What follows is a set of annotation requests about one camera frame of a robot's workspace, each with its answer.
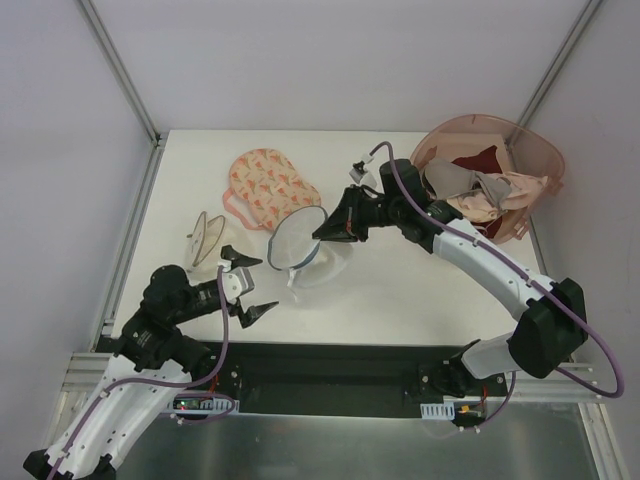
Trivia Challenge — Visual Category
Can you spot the white mesh laundry bag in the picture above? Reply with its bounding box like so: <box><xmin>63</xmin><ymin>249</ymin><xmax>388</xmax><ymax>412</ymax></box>
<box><xmin>267</xmin><ymin>206</ymin><xmax>353</xmax><ymax>302</ymax></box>

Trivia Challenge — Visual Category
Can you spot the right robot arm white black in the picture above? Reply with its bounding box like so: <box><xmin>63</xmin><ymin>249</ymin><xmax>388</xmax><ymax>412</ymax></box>
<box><xmin>312</xmin><ymin>159</ymin><xmax>588</xmax><ymax>398</ymax></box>

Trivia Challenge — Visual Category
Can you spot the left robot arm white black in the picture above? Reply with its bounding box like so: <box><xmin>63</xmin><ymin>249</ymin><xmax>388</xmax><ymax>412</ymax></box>
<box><xmin>23</xmin><ymin>245</ymin><xmax>275</xmax><ymax>479</ymax></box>

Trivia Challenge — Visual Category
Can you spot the small beige mesh bag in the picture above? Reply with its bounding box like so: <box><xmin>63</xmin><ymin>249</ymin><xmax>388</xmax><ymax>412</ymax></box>
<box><xmin>185</xmin><ymin>211</ymin><xmax>238</xmax><ymax>273</ymax></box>

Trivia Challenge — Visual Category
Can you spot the floral pink laundry pouch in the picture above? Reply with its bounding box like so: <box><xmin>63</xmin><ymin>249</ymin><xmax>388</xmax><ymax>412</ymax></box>
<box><xmin>222</xmin><ymin>148</ymin><xmax>321</xmax><ymax>231</ymax></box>

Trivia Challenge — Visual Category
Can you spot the grey bra in tub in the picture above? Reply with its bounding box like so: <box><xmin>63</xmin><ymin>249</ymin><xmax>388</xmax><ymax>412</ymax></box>
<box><xmin>422</xmin><ymin>158</ymin><xmax>512</xmax><ymax>207</ymax></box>

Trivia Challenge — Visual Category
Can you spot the pink bra in tub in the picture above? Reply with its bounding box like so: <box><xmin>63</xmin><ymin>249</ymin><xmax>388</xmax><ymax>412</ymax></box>
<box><xmin>447</xmin><ymin>172</ymin><xmax>550</xmax><ymax>223</ymax></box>

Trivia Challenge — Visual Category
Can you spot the left controller board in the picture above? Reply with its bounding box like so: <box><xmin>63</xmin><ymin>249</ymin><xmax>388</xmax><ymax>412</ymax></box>
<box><xmin>162</xmin><ymin>392</ymin><xmax>239</xmax><ymax>417</ymax></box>

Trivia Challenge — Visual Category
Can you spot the controller board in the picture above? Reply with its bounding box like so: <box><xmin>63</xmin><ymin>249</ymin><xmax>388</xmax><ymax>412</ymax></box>
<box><xmin>419</xmin><ymin>401</ymin><xmax>487</xmax><ymax>421</ymax></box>
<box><xmin>162</xmin><ymin>392</ymin><xmax>239</xmax><ymax>417</ymax></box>

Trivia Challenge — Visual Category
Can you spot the dark red garment in tub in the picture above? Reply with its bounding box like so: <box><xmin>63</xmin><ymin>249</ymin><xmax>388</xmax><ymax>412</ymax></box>
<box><xmin>453</xmin><ymin>145</ymin><xmax>502</xmax><ymax>174</ymax></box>

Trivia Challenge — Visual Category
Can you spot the pink translucent plastic tub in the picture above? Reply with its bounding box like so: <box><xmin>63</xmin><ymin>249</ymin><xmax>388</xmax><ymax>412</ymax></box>
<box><xmin>410</xmin><ymin>114</ymin><xmax>565</xmax><ymax>244</ymax></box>

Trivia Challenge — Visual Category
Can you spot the right controller board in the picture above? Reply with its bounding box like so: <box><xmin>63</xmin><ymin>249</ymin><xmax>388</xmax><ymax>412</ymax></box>
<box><xmin>419</xmin><ymin>401</ymin><xmax>487</xmax><ymax>421</ymax></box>

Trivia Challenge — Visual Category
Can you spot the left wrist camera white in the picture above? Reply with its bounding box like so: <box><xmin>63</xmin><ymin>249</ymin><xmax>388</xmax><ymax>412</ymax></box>
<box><xmin>221</xmin><ymin>267</ymin><xmax>255</xmax><ymax>303</ymax></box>

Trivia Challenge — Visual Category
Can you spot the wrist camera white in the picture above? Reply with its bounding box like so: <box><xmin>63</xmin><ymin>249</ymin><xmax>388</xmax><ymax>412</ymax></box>
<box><xmin>221</xmin><ymin>267</ymin><xmax>255</xmax><ymax>303</ymax></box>
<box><xmin>349</xmin><ymin>154</ymin><xmax>377</xmax><ymax>189</ymax></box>

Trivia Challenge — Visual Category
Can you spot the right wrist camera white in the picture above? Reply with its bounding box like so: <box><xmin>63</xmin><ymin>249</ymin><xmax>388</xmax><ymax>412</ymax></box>
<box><xmin>349</xmin><ymin>154</ymin><xmax>377</xmax><ymax>189</ymax></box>

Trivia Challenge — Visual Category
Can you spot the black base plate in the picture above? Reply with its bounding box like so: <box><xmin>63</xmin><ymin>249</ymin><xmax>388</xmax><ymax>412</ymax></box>
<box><xmin>94</xmin><ymin>337</ymin><xmax>574</xmax><ymax>416</ymax></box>

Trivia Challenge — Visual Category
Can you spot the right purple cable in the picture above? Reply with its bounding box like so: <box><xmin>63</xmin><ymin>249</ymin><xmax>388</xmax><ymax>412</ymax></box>
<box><xmin>367</xmin><ymin>142</ymin><xmax>626</xmax><ymax>434</ymax></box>

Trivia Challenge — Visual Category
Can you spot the aluminium front rail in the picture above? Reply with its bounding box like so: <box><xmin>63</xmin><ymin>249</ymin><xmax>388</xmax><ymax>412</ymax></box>
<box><xmin>512</xmin><ymin>371</ymin><xmax>602</xmax><ymax>404</ymax></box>

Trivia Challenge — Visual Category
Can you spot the left aluminium frame post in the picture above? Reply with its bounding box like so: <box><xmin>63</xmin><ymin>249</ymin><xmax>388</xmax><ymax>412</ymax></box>
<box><xmin>75</xmin><ymin>0</ymin><xmax>162</xmax><ymax>147</ymax></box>

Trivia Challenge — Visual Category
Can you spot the aluminium frame post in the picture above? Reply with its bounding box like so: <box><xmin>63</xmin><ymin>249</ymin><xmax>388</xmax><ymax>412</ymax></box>
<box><xmin>516</xmin><ymin>0</ymin><xmax>607</xmax><ymax>128</ymax></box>
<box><xmin>75</xmin><ymin>0</ymin><xmax>162</xmax><ymax>147</ymax></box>

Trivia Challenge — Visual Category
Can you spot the right aluminium frame post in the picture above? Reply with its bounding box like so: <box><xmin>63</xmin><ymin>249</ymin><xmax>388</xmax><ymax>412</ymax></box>
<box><xmin>516</xmin><ymin>0</ymin><xmax>607</xmax><ymax>128</ymax></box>

